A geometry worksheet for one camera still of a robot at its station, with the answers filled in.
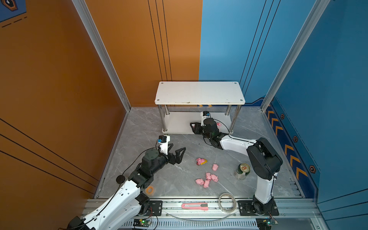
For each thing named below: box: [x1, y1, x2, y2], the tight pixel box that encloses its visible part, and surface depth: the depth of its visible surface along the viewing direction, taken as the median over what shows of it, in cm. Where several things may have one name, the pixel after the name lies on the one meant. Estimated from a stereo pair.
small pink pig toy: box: [211, 163, 219, 172], surface depth 88 cm
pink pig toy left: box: [195, 178, 205, 185], surface depth 82 cm
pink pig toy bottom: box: [203, 179, 210, 188], surface depth 81 cm
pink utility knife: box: [181, 202, 208, 211], surface depth 76 cm
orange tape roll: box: [145, 185, 155, 196], surface depth 80 cm
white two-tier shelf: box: [154, 81, 246, 135], surface depth 86 cm
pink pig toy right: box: [210, 173, 219, 183], surface depth 83 cm
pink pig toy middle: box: [205, 172, 212, 181], surface depth 84 cm
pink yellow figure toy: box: [195, 157, 208, 166], surface depth 89 cm
